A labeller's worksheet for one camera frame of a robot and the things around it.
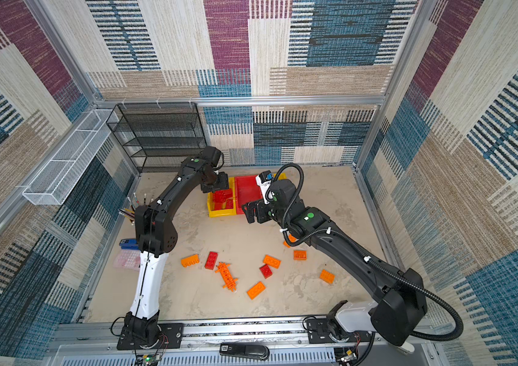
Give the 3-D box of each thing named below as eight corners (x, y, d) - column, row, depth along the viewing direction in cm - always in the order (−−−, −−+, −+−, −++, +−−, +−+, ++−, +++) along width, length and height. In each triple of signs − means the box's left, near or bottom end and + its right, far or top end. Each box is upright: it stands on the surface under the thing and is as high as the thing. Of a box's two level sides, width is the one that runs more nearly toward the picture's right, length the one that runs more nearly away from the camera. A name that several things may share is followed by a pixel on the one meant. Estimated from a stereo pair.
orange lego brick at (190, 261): (183, 268, 90) (181, 265, 88) (182, 261, 91) (180, 258, 89) (200, 262, 91) (199, 260, 89) (199, 256, 93) (197, 253, 91)
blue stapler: (122, 251, 95) (116, 246, 91) (125, 244, 97) (119, 238, 93) (141, 251, 95) (135, 246, 91) (143, 244, 97) (138, 238, 93)
